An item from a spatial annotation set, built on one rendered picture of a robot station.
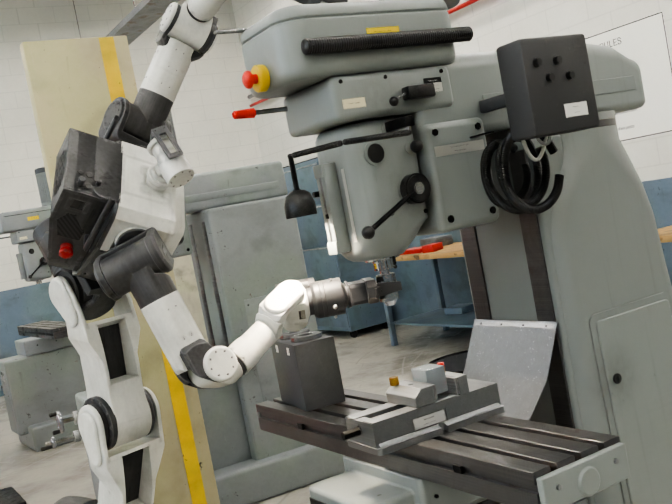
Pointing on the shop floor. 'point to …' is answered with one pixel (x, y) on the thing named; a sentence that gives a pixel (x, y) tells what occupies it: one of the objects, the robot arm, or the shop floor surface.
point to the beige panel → (93, 85)
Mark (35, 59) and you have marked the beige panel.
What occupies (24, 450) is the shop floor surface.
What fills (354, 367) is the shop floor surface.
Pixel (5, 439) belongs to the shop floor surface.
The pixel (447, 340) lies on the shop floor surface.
